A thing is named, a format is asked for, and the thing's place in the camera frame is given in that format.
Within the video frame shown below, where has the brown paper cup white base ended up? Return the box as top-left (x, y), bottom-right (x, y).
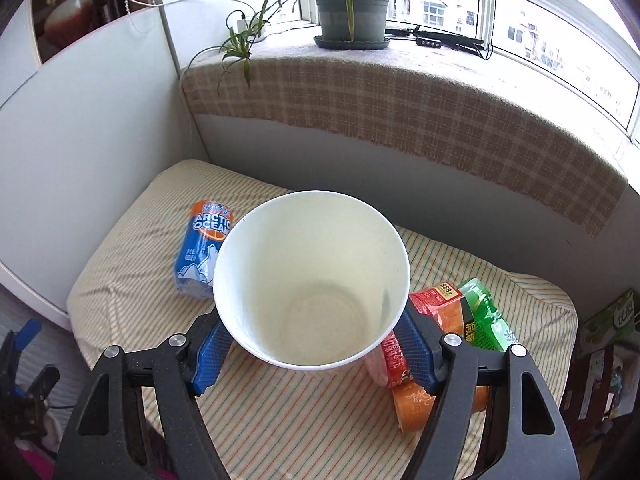
top-left (390, 376), bottom-right (492, 435)

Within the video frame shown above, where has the black power strip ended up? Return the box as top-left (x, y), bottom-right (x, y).
top-left (385, 26), bottom-right (494, 60)

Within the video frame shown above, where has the plaid beige windowsill cloth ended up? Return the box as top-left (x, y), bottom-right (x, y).
top-left (181, 46), bottom-right (628, 236)

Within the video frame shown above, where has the red white vase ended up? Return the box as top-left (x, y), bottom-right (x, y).
top-left (43, 0), bottom-right (94, 49)

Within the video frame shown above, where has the potted spider plant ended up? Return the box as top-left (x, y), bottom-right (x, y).
top-left (194, 0), bottom-right (390, 87)

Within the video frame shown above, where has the green snack bag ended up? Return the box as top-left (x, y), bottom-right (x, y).
top-left (460, 278), bottom-right (518, 351)

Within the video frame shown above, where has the blue orange plastic bottle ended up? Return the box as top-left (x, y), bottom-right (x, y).
top-left (174, 200), bottom-right (233, 300)

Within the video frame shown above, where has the dark cardboard box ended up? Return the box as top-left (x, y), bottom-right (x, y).
top-left (560, 344), bottom-right (639, 446)

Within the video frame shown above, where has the green white paper bag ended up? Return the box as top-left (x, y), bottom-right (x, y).
top-left (577, 288), bottom-right (639, 356)

